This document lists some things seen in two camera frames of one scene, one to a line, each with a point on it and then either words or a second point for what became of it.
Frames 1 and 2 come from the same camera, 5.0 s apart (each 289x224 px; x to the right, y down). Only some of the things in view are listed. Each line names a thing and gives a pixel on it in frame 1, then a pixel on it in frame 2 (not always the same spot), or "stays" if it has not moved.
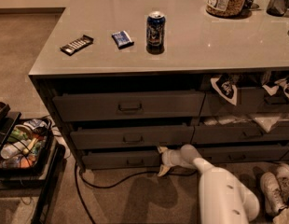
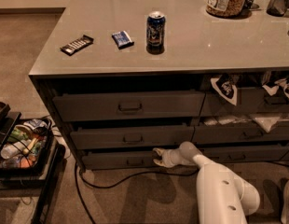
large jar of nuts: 227,1 stays
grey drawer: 122,160 stays
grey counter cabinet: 129,69 stays
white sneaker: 271,192 -> 287,217
